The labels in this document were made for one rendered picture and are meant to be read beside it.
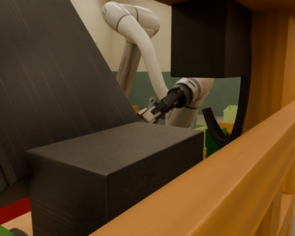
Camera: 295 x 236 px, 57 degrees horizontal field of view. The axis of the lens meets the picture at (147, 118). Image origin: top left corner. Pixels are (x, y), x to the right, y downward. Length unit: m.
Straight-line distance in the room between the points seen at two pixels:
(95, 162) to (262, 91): 0.48
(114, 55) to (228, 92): 4.12
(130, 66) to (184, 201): 1.32
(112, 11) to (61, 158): 1.00
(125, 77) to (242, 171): 1.29
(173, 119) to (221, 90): 6.95
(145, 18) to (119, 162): 1.11
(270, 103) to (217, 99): 7.35
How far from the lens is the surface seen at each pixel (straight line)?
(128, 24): 1.27
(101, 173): 0.35
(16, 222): 0.99
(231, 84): 7.93
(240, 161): 0.30
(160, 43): 8.75
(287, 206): 1.15
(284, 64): 0.72
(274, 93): 0.72
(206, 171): 0.26
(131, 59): 1.48
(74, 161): 0.40
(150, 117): 0.76
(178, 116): 1.07
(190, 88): 0.93
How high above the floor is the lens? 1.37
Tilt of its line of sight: 10 degrees down
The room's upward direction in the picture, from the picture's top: straight up
